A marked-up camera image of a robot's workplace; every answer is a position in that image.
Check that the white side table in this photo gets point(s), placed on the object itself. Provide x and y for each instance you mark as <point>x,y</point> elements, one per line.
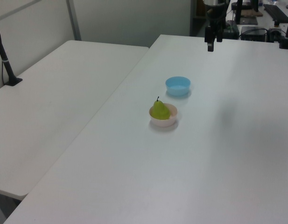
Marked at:
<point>52,105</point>

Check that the black electronics box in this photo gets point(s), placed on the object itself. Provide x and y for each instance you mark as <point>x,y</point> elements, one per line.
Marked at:
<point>253,33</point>

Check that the grey partition frame post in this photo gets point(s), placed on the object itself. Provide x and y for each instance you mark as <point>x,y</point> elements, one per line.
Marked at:
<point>74,19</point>

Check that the black camera stand with base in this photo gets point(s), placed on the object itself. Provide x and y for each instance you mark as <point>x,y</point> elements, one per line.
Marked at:
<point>5,63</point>

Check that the black monitor stand pole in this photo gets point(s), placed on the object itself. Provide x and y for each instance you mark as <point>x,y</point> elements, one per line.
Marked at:
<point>239,10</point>

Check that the black clamped camera stand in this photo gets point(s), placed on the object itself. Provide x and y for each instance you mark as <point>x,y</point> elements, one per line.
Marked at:
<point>286,35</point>

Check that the pink plastic bowl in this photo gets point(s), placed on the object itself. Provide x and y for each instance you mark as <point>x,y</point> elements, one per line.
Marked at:
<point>164,121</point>

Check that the black keyboard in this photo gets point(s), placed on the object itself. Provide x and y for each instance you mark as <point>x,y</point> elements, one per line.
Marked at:
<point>276,12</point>

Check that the green pear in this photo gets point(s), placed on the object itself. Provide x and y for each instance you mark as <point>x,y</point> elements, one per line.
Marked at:
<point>160,111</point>

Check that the blue plastic bowl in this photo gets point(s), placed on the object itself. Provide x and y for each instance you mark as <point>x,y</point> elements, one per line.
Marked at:
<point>177,86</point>

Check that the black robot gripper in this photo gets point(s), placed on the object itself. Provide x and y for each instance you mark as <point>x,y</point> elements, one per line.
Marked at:
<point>216,16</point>

